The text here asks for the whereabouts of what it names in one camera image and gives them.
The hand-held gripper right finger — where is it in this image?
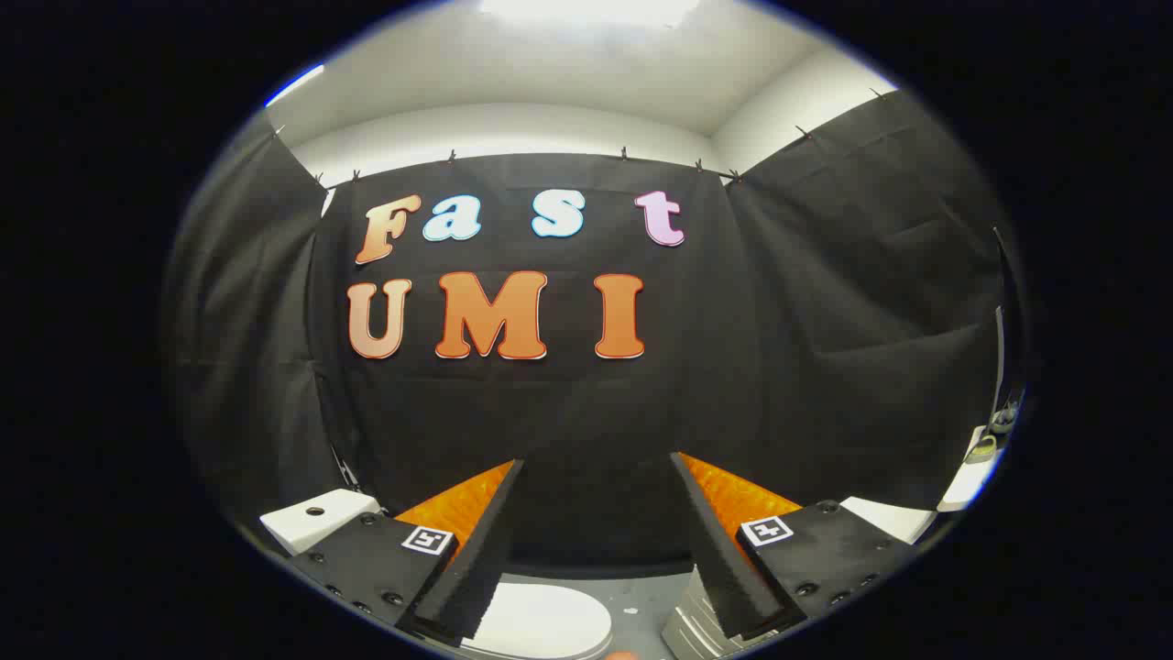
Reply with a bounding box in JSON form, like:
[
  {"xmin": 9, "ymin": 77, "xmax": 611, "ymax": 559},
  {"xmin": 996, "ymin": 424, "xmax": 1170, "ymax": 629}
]
[{"xmin": 670, "ymin": 451, "xmax": 917, "ymax": 641}]

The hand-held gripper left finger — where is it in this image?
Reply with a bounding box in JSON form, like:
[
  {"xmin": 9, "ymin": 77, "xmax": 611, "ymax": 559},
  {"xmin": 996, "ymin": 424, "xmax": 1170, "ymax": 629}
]
[{"xmin": 289, "ymin": 458, "xmax": 526, "ymax": 647}]

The white toilet lid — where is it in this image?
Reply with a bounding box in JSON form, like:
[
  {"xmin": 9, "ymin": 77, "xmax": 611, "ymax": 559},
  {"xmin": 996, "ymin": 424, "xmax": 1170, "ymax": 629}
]
[{"xmin": 461, "ymin": 582, "xmax": 613, "ymax": 660}]

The white toilet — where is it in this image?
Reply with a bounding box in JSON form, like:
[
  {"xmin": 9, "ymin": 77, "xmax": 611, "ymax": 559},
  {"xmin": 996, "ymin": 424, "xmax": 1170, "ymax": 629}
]
[{"xmin": 261, "ymin": 489, "xmax": 613, "ymax": 660}]

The light grey ribbed cabinet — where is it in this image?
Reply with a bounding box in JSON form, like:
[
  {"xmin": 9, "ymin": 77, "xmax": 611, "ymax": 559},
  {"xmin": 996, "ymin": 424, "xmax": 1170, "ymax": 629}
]
[{"xmin": 660, "ymin": 495, "xmax": 936, "ymax": 660}]

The black backdrop cloth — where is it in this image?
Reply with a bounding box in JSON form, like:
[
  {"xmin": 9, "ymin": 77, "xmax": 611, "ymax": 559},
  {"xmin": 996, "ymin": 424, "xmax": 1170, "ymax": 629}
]
[{"xmin": 163, "ymin": 90, "xmax": 1018, "ymax": 578}]

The white ledge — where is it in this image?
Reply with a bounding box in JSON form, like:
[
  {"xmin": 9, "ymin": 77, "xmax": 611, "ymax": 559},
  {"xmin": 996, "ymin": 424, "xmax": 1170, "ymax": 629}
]
[{"xmin": 937, "ymin": 426, "xmax": 1004, "ymax": 512}]

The row of black clips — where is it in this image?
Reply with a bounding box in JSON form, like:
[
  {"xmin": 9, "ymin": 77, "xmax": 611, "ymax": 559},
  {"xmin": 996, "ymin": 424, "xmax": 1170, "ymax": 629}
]
[{"xmin": 273, "ymin": 87, "xmax": 885, "ymax": 184}]

